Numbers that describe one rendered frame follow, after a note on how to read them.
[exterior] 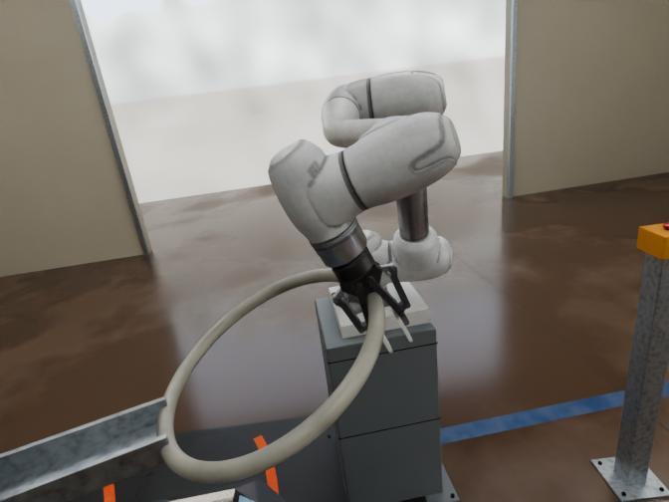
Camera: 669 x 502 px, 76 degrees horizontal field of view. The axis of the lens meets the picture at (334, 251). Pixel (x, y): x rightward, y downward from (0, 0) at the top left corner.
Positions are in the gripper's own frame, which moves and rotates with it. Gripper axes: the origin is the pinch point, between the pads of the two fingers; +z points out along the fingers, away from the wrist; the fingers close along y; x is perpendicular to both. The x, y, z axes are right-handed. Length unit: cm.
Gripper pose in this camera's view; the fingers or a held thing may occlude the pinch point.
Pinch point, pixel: (392, 332)
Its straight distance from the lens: 86.5
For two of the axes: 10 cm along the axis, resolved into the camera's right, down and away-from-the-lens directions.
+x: 1.6, 4.2, -8.9
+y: -8.7, 4.9, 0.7
